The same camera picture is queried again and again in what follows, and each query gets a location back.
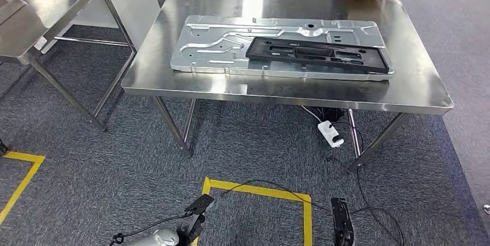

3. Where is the white power cable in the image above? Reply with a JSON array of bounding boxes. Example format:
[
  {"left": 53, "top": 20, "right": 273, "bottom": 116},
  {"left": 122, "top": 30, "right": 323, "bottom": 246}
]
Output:
[{"left": 301, "top": 106, "right": 323, "bottom": 124}]

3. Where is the stamped metal plate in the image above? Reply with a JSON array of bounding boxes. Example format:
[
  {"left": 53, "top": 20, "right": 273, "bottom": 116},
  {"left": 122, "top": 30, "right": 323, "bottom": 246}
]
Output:
[{"left": 169, "top": 14, "right": 396, "bottom": 81}]

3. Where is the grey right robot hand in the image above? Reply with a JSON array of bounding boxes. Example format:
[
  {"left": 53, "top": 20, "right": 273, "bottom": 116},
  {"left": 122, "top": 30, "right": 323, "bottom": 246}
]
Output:
[{"left": 331, "top": 197, "right": 355, "bottom": 246}]

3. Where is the yellow floor tape square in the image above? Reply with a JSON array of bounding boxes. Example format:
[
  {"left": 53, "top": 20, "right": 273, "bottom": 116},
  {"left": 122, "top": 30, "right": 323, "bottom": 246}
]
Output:
[
  {"left": 0, "top": 151, "right": 46, "bottom": 226},
  {"left": 191, "top": 177, "right": 313, "bottom": 246}
]

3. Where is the black power adapter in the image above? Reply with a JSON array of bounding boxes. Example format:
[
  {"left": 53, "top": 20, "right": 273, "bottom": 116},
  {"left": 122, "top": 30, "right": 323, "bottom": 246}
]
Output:
[{"left": 321, "top": 107, "right": 346, "bottom": 124}]

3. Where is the large steel workbench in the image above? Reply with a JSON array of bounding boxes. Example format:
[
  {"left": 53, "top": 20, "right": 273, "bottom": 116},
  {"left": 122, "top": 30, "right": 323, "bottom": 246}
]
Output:
[{"left": 121, "top": 0, "right": 455, "bottom": 174}]

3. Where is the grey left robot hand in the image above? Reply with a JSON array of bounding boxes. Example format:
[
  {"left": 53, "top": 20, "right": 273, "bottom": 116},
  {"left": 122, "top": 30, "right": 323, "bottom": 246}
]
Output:
[{"left": 176, "top": 194, "right": 215, "bottom": 245}]

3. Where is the black floor cable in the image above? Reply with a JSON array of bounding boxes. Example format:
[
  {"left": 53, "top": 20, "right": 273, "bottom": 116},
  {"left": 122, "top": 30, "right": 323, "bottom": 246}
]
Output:
[{"left": 221, "top": 121, "right": 406, "bottom": 246}]

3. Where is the white power strip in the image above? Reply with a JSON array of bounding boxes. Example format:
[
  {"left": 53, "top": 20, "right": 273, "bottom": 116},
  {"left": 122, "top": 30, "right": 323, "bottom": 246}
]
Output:
[{"left": 317, "top": 120, "right": 344, "bottom": 148}]

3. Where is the long black plastic frame part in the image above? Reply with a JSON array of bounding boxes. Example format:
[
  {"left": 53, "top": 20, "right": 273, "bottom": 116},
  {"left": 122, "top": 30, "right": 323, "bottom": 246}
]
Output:
[{"left": 244, "top": 36, "right": 391, "bottom": 74}]

